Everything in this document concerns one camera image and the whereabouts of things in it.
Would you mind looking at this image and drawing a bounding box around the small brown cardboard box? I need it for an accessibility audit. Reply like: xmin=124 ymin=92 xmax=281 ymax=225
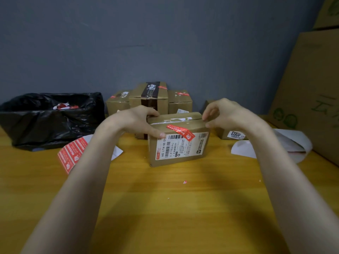
xmin=167 ymin=89 xmax=193 ymax=114
xmin=147 ymin=112 xmax=210 ymax=168
xmin=105 ymin=90 xmax=132 ymax=116

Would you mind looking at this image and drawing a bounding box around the long brown cardboard box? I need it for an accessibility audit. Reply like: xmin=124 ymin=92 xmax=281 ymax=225
xmin=202 ymin=99 xmax=249 ymax=140

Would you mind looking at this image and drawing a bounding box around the red sticker label strip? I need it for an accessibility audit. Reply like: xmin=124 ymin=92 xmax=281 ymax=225
xmin=57 ymin=134 xmax=124 ymax=174

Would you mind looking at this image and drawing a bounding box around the person's right forearm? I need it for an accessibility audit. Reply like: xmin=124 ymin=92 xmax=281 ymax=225
xmin=246 ymin=124 xmax=339 ymax=254

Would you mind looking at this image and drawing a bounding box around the large green printed carton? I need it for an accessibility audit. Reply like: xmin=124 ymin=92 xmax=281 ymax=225
xmin=268 ymin=29 xmax=339 ymax=167
xmin=313 ymin=0 xmax=339 ymax=30

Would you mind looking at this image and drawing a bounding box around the white shipping label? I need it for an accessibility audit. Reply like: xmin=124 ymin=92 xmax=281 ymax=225
xmin=155 ymin=131 xmax=209 ymax=161

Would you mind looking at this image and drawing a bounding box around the person's left forearm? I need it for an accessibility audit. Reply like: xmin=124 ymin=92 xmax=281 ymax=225
xmin=21 ymin=127 xmax=125 ymax=254

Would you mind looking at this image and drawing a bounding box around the black plastic trash bag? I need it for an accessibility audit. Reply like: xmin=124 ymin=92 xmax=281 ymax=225
xmin=0 ymin=92 xmax=106 ymax=152

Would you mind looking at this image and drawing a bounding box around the person's right hand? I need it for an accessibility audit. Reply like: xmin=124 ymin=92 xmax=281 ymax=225
xmin=202 ymin=98 xmax=268 ymax=139

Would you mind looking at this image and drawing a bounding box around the person's left hand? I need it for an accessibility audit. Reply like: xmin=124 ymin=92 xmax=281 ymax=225
xmin=96 ymin=105 xmax=167 ymax=139

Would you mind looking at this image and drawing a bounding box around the white backing paper strip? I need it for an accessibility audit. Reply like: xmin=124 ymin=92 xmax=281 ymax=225
xmin=231 ymin=128 xmax=313 ymax=164

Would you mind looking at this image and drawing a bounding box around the box with black tape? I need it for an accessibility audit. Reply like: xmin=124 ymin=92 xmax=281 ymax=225
xmin=129 ymin=81 xmax=169 ymax=140

